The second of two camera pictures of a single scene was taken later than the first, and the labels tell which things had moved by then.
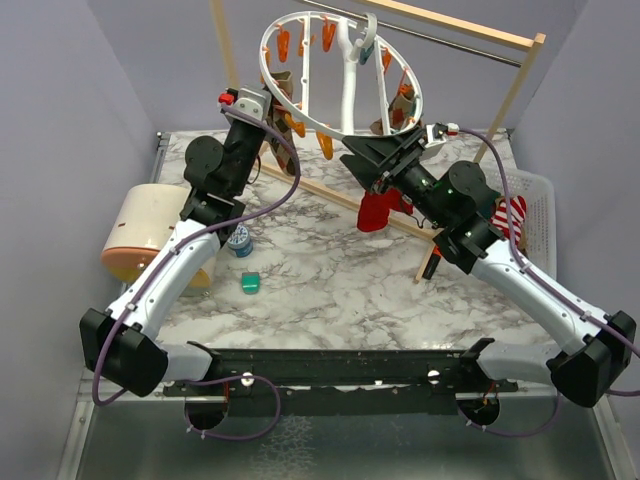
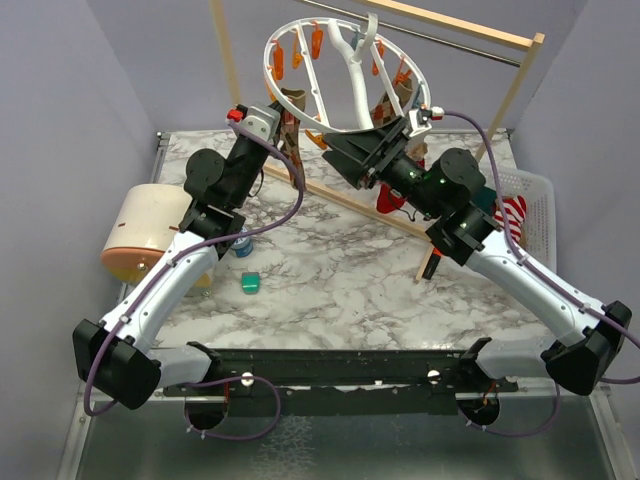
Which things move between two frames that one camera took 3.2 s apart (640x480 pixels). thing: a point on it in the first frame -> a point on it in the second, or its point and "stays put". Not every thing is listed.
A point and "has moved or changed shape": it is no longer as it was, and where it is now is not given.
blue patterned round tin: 241,240 stays put
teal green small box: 251,282 stays put
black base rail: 340,382 stays put
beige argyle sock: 274,114 -> 289,131
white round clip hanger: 349,50 has moved or changed shape
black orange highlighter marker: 433,263 stays put
